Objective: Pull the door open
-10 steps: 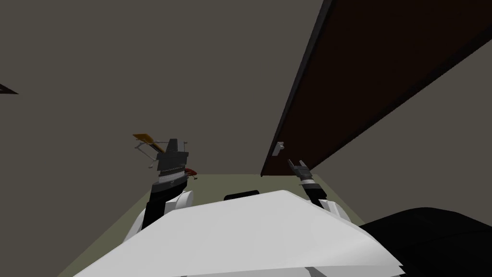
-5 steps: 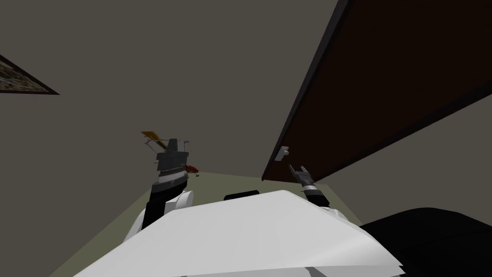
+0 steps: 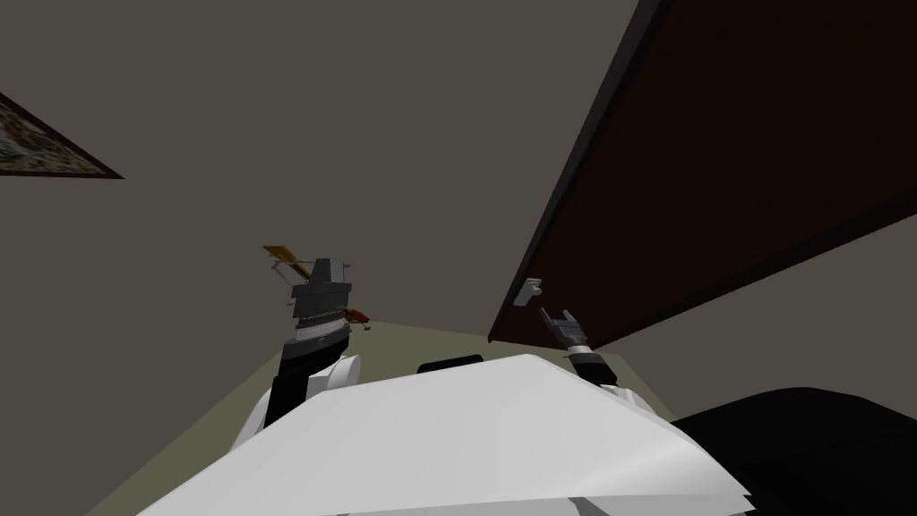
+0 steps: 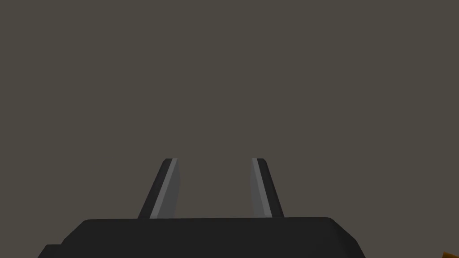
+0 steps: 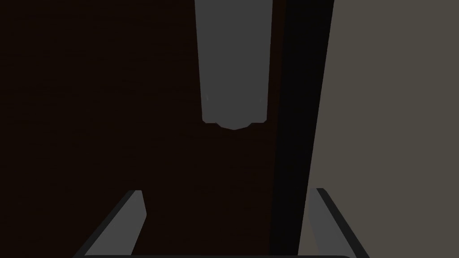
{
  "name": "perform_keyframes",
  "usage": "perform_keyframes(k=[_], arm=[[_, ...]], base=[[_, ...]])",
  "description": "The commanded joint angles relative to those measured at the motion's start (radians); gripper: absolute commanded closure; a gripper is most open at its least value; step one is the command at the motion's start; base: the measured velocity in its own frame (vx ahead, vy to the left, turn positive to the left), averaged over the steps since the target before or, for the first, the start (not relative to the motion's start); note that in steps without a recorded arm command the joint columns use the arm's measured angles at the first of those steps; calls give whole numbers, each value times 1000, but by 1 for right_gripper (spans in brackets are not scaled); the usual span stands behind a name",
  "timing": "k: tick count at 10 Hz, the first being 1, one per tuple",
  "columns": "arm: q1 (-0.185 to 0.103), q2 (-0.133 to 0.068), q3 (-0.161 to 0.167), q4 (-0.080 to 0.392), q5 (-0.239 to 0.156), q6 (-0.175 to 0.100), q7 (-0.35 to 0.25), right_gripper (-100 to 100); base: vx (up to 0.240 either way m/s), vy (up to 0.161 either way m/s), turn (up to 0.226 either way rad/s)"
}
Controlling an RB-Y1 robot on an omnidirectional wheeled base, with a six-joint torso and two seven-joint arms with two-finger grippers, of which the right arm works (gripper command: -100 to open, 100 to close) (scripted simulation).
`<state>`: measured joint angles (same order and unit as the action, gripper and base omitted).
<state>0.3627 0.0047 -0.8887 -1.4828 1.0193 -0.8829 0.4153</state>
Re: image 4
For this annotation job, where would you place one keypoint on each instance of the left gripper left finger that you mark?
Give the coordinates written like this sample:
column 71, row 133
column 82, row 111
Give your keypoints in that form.
column 162, row 193

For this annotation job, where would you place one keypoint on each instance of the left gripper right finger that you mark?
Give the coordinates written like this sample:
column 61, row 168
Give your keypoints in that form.
column 265, row 193

